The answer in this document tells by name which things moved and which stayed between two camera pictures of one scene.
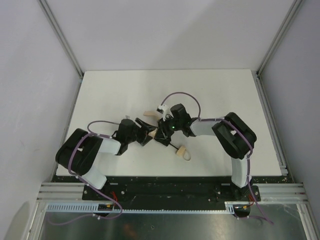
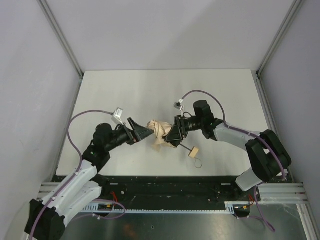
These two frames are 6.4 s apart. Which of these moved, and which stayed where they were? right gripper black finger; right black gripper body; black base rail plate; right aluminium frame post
Moved: right gripper black finger; right black gripper body
Stayed: black base rail plate; right aluminium frame post
